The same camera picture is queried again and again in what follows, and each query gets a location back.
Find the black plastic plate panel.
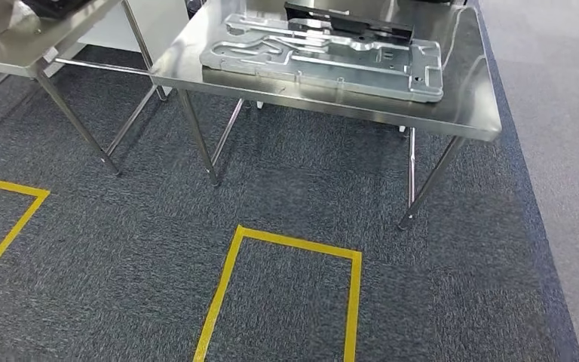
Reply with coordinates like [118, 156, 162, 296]
[283, 1, 415, 42]

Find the stainless steel side table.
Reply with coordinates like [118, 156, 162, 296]
[0, 0, 168, 176]

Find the stainless steel workbench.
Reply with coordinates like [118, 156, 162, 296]
[149, 0, 503, 232]

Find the stamped silver metal part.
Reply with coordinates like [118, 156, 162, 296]
[199, 12, 444, 103]

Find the black flat part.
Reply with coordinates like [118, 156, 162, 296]
[21, 0, 93, 21]

